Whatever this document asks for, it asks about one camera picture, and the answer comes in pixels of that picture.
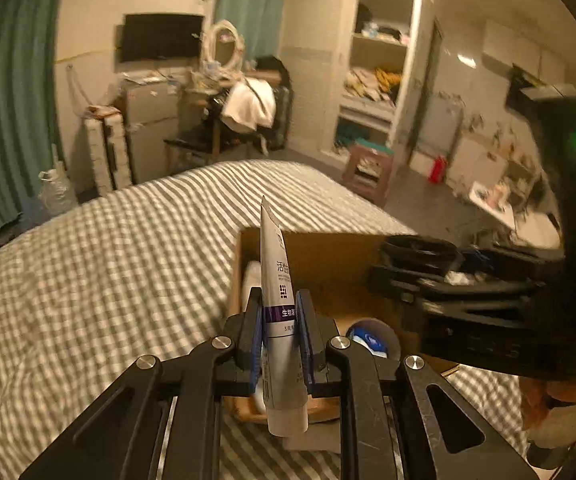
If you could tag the grey white checkered bed blanket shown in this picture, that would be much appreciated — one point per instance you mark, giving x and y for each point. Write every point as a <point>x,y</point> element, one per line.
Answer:
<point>118,260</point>

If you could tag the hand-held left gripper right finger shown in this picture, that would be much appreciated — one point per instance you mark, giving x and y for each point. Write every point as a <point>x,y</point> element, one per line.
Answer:
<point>304,345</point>

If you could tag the brown cardboard box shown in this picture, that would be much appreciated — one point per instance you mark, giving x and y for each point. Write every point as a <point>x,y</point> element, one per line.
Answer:
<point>328,265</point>

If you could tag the person's right hand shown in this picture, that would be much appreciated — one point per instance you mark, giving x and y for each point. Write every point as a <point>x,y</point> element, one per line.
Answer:
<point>543,405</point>

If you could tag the open magazine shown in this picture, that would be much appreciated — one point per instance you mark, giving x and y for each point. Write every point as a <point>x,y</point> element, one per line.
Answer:
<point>493,200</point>

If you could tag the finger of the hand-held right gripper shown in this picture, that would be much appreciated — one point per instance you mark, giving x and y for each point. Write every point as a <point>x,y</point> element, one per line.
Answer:
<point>418,252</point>
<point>403,285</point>

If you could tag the white framed oval mirror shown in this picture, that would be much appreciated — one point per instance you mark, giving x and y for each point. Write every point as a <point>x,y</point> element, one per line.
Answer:
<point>223,47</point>

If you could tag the white open wardrobe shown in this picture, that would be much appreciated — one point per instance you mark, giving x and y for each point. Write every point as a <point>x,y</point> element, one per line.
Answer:
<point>318,70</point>

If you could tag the narrow teal curtain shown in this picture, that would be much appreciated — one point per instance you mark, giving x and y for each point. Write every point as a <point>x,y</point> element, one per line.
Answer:
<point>250,5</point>

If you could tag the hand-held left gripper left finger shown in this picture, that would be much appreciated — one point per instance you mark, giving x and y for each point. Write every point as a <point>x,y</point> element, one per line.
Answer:
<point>254,345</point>

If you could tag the red bottle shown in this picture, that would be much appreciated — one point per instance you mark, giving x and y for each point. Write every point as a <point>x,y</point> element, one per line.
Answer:
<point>437,169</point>

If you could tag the white purple toothpaste tube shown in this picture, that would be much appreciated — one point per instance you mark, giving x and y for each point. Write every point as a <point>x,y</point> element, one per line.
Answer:
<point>277,305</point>

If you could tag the black wall television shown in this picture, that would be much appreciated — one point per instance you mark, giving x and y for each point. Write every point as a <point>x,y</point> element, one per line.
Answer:
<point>162,37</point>

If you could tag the cluttered dressing table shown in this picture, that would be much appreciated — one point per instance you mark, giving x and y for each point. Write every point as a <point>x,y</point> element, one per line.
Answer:
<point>203,87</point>

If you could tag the white wall cabinet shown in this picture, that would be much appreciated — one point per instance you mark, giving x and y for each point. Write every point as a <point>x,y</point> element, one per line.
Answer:
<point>523,50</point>

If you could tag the wide teal curtain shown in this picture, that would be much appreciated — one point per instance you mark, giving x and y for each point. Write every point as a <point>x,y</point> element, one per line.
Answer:
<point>13,125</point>

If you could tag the white folded foam panel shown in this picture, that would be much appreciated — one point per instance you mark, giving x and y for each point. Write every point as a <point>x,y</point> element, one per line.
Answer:
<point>108,152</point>

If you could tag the blue-capped round container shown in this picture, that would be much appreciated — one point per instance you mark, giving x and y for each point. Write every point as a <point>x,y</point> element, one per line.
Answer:
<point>370,340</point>

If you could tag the dark wooden chair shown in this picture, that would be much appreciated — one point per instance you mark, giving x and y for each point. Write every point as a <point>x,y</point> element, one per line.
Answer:
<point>203,140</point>

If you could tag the small grey fridge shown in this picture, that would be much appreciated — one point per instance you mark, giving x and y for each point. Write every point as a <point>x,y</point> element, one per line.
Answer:
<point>150,125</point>

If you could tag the white cloth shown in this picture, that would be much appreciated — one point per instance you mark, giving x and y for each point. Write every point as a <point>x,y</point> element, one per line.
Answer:
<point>248,105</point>

